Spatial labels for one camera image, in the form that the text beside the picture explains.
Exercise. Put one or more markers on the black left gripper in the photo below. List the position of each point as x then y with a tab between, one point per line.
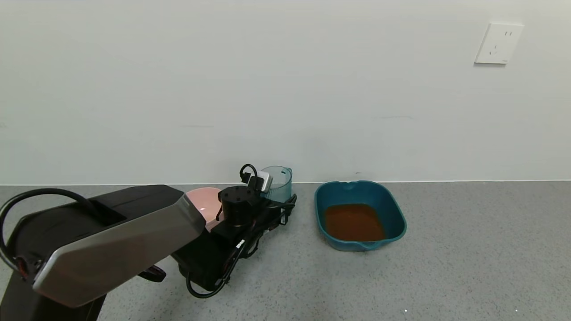
283	210

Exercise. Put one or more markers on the translucent blue ribbed cup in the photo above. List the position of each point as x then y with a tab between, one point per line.
281	185

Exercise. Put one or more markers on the orange brown liquid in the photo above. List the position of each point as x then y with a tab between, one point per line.
354	223

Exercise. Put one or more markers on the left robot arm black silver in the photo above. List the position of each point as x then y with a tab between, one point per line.
116	249

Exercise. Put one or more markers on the pink ribbed bowl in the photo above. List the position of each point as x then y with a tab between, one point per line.
206	203

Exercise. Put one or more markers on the teal plastic basin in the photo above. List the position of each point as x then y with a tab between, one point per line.
357	191

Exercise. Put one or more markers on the silver white wrist camera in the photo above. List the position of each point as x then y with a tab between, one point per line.
265	179

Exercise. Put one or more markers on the white wall outlet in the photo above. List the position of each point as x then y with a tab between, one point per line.
498	43

